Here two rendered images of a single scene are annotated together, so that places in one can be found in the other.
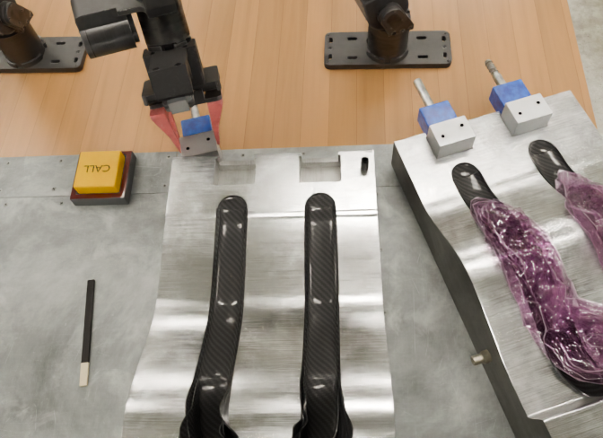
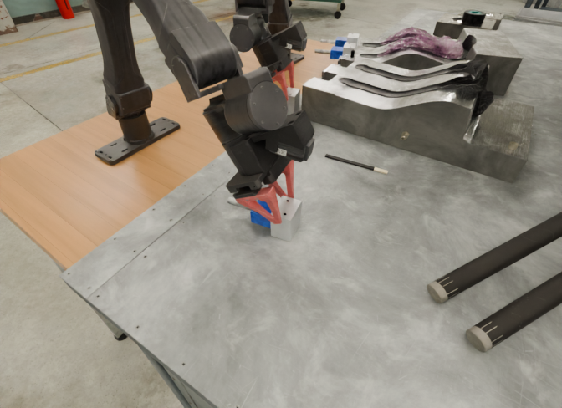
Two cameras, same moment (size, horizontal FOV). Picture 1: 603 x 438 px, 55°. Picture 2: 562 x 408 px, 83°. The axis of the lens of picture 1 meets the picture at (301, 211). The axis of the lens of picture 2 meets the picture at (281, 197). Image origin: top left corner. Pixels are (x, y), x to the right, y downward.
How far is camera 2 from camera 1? 0.93 m
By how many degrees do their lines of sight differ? 42
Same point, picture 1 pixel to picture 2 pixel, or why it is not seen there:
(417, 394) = not seen: hidden behind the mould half
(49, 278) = (311, 169)
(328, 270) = (390, 75)
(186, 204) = (332, 88)
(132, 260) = (324, 141)
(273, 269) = (382, 83)
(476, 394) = not seen: hidden behind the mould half
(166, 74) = (298, 26)
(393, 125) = (318, 73)
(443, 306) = not seen: hidden behind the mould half
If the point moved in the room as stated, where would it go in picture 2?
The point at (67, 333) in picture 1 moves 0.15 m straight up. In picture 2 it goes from (351, 170) to (364, 106)
